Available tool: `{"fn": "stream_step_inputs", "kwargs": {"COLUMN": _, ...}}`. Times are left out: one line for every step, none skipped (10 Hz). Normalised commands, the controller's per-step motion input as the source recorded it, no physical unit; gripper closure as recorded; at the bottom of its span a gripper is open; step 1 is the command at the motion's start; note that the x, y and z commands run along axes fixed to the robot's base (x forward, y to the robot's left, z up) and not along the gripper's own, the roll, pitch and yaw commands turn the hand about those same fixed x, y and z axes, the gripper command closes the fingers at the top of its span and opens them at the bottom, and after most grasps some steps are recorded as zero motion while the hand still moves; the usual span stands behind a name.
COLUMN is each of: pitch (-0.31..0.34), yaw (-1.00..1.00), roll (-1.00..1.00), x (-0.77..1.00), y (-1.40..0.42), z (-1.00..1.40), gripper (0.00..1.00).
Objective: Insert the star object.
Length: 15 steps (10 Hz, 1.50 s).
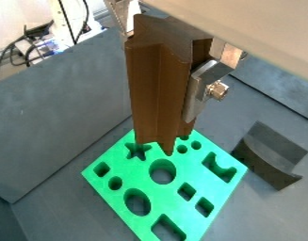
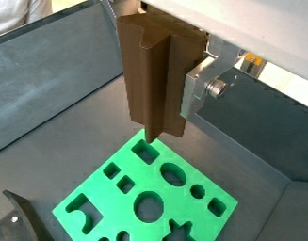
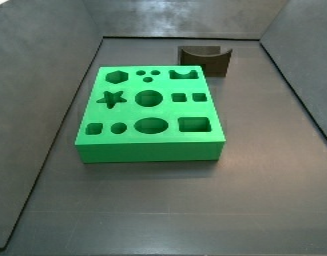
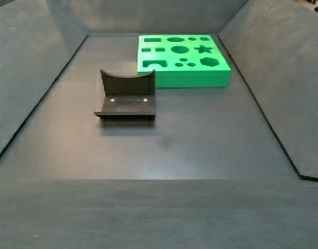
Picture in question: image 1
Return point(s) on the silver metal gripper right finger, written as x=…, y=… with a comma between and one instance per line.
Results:
x=204, y=83

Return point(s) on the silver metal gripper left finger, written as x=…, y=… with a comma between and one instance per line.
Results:
x=123, y=10

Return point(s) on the brown star-shaped prism block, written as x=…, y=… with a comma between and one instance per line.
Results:
x=164, y=51

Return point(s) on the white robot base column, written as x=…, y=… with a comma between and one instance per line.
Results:
x=73, y=21

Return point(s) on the dark grey curved block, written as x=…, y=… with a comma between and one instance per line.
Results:
x=270, y=155

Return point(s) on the green shape sorter board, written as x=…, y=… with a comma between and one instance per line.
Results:
x=165, y=195

